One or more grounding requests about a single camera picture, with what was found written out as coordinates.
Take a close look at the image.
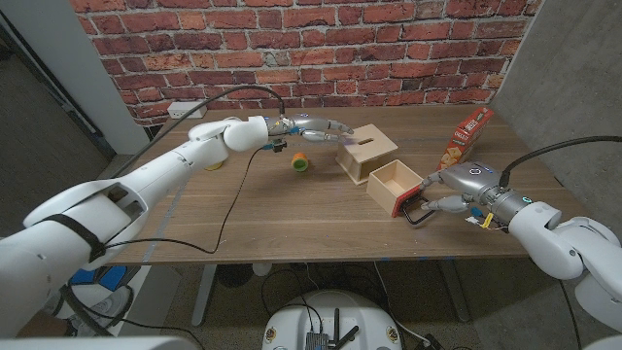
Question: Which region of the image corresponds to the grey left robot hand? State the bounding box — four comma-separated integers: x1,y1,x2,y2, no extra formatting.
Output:
265,114,355,144

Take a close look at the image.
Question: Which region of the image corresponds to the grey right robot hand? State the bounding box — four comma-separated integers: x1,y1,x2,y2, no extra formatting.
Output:
418,161,534,226

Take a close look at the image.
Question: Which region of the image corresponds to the wooden box with slot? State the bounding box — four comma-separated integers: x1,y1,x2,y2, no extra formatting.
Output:
334,123,398,187

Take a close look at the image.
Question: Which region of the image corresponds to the wooden drawer with red front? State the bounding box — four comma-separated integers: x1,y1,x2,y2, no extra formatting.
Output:
365,158,436,228

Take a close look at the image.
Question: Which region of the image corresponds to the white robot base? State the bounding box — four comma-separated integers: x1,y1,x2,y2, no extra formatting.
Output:
261,290,403,350

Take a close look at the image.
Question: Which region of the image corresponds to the red cracker package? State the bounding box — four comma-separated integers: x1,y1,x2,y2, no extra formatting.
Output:
435,106,496,172

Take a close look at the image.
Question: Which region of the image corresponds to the small grey computer box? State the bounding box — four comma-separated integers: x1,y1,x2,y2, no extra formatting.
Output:
304,332,330,350

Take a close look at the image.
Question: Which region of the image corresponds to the red brick printed backdrop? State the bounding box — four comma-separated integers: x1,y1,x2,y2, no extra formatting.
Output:
70,0,543,127

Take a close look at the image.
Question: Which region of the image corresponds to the grey table leg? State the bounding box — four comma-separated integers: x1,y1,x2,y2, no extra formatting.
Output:
438,260,471,323

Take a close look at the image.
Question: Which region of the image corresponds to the white power outlet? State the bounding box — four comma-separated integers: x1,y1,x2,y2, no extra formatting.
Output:
166,100,208,120

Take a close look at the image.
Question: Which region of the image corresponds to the black power strip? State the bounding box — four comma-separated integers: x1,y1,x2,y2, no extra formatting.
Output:
420,332,446,350

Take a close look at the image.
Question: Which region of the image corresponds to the grey tape strip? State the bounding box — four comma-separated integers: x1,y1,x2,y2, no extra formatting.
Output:
142,182,190,263

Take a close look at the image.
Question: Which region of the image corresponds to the white table leg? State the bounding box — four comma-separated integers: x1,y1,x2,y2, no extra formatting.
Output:
190,263,219,328

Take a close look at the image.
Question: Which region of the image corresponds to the blue and white object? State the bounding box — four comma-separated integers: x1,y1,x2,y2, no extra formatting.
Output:
57,264,142,336

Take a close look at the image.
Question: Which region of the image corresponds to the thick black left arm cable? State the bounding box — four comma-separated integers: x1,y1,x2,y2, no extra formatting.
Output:
114,85,287,177

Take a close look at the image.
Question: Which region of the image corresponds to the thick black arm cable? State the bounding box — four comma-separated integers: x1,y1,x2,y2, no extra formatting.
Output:
114,85,287,177
499,135,622,190

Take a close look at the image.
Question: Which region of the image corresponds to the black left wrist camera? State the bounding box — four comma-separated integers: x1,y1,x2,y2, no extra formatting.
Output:
261,138,289,154

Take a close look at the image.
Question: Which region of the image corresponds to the yellow white wire connector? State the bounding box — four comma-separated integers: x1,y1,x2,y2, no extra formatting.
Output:
465,207,501,232

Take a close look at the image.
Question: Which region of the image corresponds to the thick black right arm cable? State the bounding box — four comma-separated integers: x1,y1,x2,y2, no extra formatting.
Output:
499,135,622,190

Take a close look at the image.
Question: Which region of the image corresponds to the thin black cable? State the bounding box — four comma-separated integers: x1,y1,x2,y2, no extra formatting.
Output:
99,148,266,256

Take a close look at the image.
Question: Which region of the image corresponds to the black strap on left arm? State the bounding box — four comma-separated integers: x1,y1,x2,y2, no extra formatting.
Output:
38,213,107,263

